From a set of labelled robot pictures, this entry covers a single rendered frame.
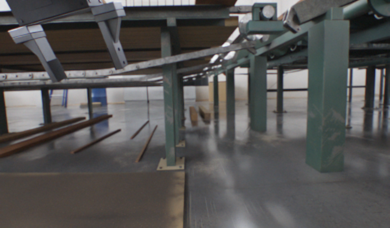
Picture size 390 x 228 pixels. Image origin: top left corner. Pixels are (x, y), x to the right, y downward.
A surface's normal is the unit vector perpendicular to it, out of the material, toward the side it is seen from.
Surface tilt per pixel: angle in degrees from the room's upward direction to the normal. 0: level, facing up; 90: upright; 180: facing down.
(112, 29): 113
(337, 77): 90
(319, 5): 90
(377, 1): 90
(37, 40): 83
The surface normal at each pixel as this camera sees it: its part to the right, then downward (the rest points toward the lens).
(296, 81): 0.07, 0.11
